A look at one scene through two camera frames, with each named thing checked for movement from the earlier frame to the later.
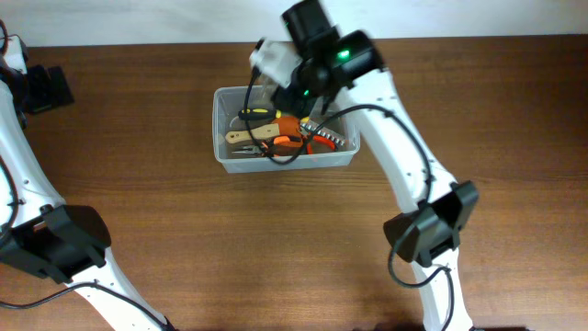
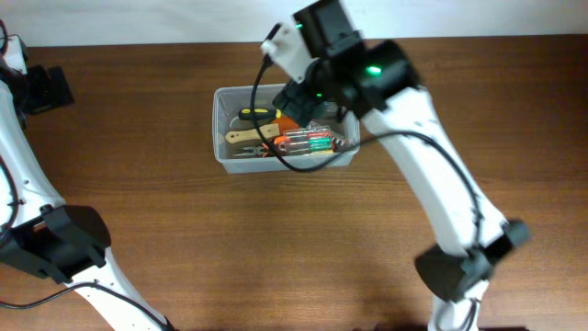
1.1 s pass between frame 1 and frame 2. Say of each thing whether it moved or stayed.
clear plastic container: stayed
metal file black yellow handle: stayed
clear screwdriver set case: moved
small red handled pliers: moved
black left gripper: stayed
